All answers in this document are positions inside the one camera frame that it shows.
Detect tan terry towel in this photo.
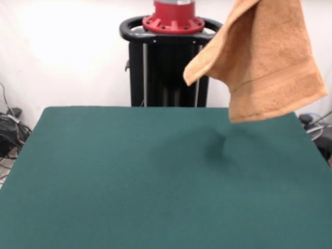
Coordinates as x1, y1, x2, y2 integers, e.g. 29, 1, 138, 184
183, 0, 329, 124

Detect dark green table cloth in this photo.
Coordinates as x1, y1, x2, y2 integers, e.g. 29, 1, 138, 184
0, 106, 332, 249

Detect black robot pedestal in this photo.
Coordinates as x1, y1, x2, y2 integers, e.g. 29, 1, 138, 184
119, 15, 224, 107

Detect black cable bundle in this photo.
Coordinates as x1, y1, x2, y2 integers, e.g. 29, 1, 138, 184
0, 106, 32, 159

